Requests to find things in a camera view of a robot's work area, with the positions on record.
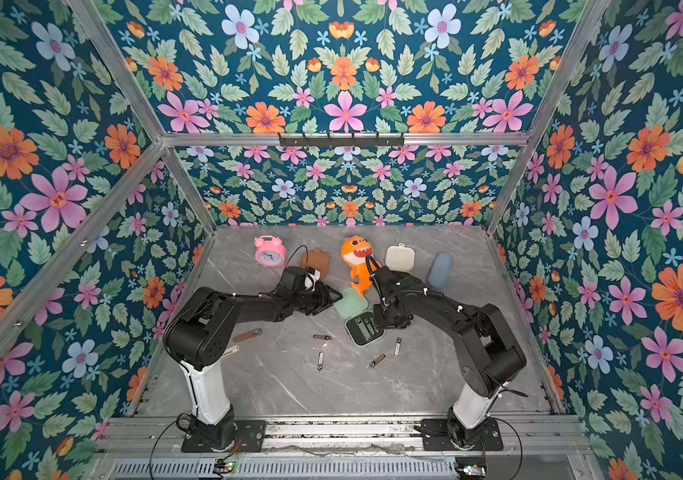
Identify brown nail file tool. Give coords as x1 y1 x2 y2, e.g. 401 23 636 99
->
233 328 263 343

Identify brown metal nail clipper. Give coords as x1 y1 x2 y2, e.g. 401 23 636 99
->
369 354 387 368

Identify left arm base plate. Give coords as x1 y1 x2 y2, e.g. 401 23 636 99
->
181 419 267 454

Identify blue closed case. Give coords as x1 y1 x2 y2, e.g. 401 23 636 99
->
427 252 453 291

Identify white vented cable duct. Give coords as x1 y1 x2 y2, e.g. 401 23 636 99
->
109 457 459 479

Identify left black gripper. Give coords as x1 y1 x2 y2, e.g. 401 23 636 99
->
290 286 343 317

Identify orange shark plush toy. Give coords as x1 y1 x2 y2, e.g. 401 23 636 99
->
341 236 381 297

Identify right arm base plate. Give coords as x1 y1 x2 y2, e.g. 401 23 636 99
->
415 418 503 452

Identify silver small nail clipper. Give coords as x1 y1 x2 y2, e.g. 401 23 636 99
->
393 338 403 357

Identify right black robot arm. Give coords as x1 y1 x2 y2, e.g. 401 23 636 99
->
371 267 527 449

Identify cream open clipper case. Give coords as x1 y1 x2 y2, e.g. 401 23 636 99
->
385 243 415 273

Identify brown clipper case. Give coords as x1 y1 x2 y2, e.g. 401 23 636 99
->
301 249 331 280

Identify gold nail file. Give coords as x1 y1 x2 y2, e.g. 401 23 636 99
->
224 345 240 356

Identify green clipper case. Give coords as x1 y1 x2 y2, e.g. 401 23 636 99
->
334 288 385 347

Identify pink alarm clock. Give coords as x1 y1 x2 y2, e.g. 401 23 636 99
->
255 235 287 268

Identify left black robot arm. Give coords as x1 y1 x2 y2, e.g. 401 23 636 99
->
164 282 342 453

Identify black wall hook rail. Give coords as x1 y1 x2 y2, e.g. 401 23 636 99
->
278 133 405 149

